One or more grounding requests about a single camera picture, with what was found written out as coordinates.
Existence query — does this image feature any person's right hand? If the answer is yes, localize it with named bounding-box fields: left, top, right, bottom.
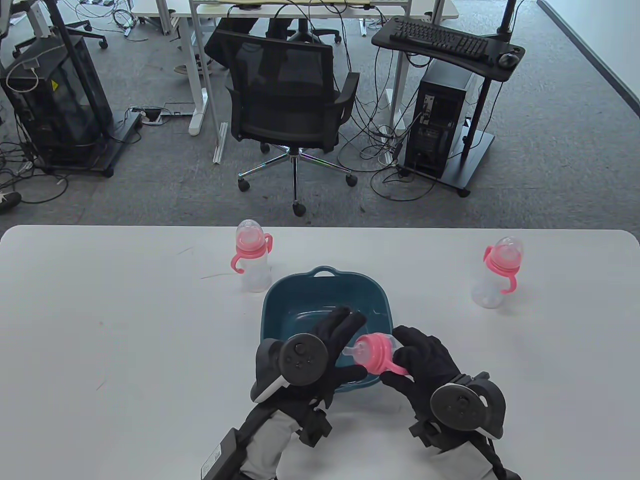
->
left=380, top=326, right=464, bottom=427

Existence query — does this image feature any person's left hand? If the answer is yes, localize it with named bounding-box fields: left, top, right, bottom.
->
left=272, top=306, right=369, bottom=410

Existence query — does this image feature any clear pink baby bottle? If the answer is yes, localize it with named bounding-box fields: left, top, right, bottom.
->
left=230, top=219, right=274, bottom=293
left=471, top=236, right=526, bottom=309
left=342, top=332, right=408, bottom=377

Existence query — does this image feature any black tracking controller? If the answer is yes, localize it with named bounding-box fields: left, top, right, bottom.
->
left=250, top=332, right=329, bottom=403
left=430, top=371, right=507, bottom=441

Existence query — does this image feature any teal plastic basin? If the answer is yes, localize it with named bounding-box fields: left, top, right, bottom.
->
left=261, top=266, right=397, bottom=396

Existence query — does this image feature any black computer tower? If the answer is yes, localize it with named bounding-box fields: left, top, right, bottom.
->
left=404, top=60, right=476, bottom=180

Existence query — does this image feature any white office desk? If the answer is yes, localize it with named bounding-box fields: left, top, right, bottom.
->
left=131, top=0, right=459, bottom=165

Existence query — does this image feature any black mesh office chair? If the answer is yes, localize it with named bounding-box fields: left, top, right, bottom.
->
left=216, top=29, right=361, bottom=217

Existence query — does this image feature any black rolling keyboard stand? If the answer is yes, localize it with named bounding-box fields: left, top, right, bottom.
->
left=371, top=0, right=526, bottom=197

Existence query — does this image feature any black chair base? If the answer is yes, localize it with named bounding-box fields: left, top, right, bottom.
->
left=272, top=17, right=342, bottom=45
left=65, top=20, right=108, bottom=50

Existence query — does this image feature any black rolling cart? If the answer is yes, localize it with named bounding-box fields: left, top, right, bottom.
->
left=30, top=0, right=143, bottom=178

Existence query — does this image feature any black keyboard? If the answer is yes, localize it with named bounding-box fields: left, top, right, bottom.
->
left=389, top=19, right=490, bottom=63

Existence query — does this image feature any black glass equipment case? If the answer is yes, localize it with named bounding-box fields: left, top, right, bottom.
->
left=0, top=34, right=113, bottom=166

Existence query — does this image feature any bundle of black cables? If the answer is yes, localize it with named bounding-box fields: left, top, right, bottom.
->
left=0, top=140, right=69, bottom=205
left=337, top=75, right=437, bottom=202

